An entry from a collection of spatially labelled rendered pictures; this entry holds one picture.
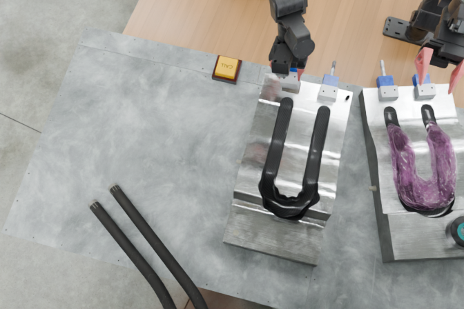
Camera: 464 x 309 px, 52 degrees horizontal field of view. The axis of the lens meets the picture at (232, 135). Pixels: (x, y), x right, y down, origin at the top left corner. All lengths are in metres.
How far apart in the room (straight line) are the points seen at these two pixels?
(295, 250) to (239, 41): 0.69
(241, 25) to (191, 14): 0.17
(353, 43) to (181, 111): 0.59
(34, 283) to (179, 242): 1.10
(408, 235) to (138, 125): 0.83
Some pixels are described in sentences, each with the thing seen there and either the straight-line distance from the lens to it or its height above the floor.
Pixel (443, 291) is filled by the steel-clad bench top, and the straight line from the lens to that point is 1.45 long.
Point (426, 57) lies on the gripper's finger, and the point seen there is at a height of 1.22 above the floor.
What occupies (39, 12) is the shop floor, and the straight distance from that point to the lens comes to 2.80.
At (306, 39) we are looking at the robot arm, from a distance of 1.15.
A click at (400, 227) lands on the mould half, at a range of 1.31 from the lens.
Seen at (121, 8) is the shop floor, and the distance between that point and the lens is 2.67.
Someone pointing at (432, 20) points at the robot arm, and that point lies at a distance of 1.52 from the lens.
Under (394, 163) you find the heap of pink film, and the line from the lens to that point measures 1.35.
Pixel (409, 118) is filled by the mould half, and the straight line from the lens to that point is 1.46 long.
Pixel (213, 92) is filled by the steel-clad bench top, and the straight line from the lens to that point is 1.48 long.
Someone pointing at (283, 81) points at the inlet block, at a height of 0.94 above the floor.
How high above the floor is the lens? 2.15
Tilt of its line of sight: 71 degrees down
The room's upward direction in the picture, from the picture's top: 5 degrees counter-clockwise
